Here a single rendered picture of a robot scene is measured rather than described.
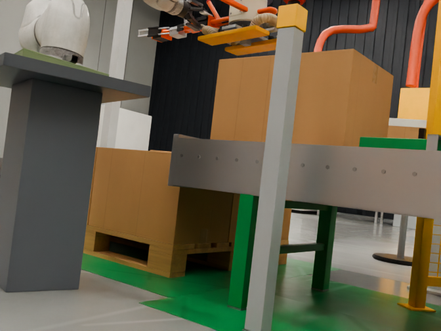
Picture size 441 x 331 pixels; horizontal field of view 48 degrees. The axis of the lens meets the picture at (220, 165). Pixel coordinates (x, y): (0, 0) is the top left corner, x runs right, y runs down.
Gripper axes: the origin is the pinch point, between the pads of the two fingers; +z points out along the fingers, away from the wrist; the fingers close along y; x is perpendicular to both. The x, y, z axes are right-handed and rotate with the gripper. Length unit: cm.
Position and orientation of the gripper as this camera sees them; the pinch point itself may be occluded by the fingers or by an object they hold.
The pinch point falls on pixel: (205, 21)
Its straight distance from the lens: 251.6
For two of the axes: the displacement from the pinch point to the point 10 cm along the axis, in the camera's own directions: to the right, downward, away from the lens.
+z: 6.1, 1.0, 7.9
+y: -1.2, 9.9, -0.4
